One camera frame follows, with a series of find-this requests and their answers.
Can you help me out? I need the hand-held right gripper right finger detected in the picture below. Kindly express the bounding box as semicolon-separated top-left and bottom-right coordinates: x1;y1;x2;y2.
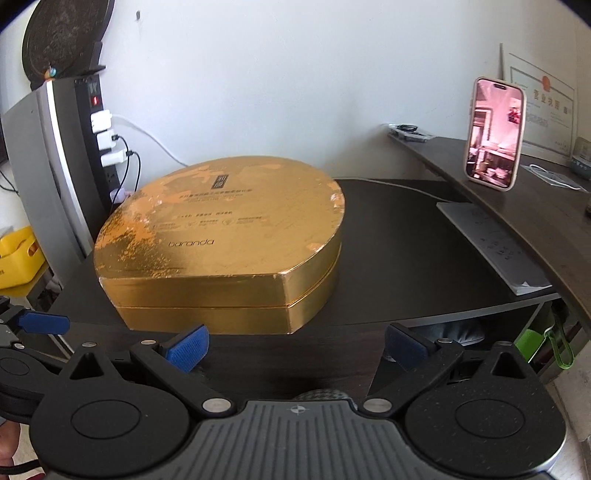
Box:
363;322;528;419

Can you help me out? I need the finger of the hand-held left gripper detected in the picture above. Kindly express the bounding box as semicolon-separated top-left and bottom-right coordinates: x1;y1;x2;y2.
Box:
0;297;71;345

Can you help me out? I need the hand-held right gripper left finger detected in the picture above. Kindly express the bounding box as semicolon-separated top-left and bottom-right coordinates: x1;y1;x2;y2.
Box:
68;324;236;419

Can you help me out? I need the person's left forearm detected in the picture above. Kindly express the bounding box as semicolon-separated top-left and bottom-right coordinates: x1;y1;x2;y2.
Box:
0;418;22;463

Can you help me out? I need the black desktop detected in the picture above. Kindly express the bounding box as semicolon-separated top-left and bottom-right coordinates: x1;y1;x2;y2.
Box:
48;178;562;403

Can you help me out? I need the yellow plastic box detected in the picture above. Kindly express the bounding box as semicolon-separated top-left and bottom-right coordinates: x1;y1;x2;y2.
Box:
0;226;47;290

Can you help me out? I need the person's houndstooth garment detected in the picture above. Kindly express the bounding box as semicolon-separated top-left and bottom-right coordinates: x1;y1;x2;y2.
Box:
294;389;357;403

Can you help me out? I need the green bag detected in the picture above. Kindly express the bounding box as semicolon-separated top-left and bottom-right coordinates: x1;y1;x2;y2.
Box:
514;327;555;366

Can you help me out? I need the stack of white papers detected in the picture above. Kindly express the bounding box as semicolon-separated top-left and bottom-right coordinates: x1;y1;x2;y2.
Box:
436;201;560;296

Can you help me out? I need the silver computer tower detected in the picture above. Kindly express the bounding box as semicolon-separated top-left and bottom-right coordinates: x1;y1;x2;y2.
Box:
0;76;100;288

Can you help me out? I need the black power strip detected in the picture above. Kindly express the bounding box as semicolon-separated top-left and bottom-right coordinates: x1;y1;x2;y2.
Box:
74;76;126;217

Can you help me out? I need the dark wooden raised shelf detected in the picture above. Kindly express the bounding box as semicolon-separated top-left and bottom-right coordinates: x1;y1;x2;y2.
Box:
387;131;591;334

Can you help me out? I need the small tray on shelf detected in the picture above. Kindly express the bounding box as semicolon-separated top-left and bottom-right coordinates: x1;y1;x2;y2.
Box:
387;123;435;143

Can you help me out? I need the smartphone in beige case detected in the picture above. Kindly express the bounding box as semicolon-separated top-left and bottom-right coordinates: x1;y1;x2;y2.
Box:
462;76;528;193

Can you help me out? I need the small grey gadget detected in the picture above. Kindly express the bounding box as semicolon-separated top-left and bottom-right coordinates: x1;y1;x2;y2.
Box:
569;137;591;180

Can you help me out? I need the framed white certificate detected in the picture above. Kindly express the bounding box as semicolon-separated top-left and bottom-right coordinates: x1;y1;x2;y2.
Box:
499;43;579;163

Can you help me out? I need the black round plate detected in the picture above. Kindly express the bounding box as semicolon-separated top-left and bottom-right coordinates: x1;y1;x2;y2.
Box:
21;0;116;92

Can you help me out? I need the white charger cable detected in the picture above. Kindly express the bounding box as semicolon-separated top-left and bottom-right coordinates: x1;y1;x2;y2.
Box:
112;114;189;167

